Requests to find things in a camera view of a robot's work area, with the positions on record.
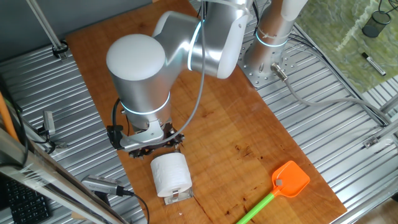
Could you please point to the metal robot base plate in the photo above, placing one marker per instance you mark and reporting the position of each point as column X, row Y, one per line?
column 255, row 77

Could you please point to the silver depth camera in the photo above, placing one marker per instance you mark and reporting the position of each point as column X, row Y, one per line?
column 101, row 184

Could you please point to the black white marker pen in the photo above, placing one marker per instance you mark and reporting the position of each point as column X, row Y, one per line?
column 374, row 63

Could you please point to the black mesh pen cup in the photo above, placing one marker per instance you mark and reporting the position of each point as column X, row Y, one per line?
column 374, row 26

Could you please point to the small steel corner bracket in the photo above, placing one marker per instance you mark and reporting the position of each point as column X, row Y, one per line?
column 371, row 142

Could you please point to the steel paper roll holder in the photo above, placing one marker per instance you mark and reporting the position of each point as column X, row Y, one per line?
column 178, row 196

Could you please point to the wooden board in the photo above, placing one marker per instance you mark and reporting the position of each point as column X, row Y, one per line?
column 224, row 130

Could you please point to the metal tripod pole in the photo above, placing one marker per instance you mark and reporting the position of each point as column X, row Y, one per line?
column 45, row 25

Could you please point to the black keyboard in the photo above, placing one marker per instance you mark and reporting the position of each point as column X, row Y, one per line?
column 26, row 203

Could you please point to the white toilet paper roll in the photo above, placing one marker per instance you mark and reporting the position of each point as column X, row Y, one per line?
column 171, row 174

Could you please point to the aluminium frame bar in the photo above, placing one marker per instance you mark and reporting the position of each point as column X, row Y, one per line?
column 46, row 180

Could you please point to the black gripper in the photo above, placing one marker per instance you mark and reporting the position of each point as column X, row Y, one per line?
column 168, row 132

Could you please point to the small silver camera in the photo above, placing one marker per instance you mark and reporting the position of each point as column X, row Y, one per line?
column 49, row 123

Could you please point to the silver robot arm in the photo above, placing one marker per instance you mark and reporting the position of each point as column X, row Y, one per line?
column 140, row 77

